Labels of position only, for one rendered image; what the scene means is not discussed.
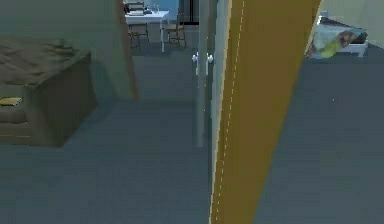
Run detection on olive brown sofa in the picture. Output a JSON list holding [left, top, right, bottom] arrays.
[[0, 37, 98, 148]]

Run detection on grey room door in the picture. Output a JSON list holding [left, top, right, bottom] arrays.
[[195, 0, 211, 148]]

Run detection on white table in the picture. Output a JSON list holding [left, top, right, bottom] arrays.
[[124, 9, 171, 54]]

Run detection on white door handle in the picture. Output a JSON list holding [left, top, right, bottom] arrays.
[[205, 52, 215, 76], [191, 51, 200, 76]]

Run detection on wooden chair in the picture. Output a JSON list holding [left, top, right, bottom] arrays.
[[127, 23, 151, 48], [163, 7, 188, 48]]

